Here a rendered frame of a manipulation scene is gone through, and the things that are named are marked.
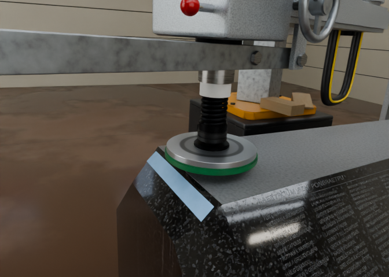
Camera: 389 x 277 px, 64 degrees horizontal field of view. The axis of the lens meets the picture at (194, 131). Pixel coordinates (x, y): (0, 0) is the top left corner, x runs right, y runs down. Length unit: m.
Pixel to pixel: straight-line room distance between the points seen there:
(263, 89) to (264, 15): 1.13
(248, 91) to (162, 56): 1.28
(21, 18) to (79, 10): 1.02
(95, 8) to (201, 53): 6.17
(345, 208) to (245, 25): 0.48
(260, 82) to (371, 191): 0.99
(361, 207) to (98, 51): 0.68
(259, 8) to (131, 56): 0.26
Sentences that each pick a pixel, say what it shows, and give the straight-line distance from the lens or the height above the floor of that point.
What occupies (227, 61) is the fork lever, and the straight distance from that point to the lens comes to 0.62.
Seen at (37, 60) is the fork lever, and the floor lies 1.09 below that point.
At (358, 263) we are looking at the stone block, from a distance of 0.78.
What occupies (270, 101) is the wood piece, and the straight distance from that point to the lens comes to 1.60.
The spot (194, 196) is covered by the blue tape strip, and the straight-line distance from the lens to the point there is 0.66.
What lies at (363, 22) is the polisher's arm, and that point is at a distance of 1.09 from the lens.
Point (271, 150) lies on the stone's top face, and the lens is 0.91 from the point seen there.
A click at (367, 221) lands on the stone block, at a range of 0.85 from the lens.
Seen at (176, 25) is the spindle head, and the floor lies 1.15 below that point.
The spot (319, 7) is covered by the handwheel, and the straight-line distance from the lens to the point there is 0.68.
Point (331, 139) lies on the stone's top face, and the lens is 1.10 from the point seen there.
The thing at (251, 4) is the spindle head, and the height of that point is 1.19.
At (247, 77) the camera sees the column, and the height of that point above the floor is 0.92.
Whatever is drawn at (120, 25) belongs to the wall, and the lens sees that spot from 6.77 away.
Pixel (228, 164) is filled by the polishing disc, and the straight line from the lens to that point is 0.64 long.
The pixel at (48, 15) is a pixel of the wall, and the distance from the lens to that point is 6.63.
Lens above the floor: 1.14
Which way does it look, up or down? 18 degrees down
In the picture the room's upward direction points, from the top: 3 degrees clockwise
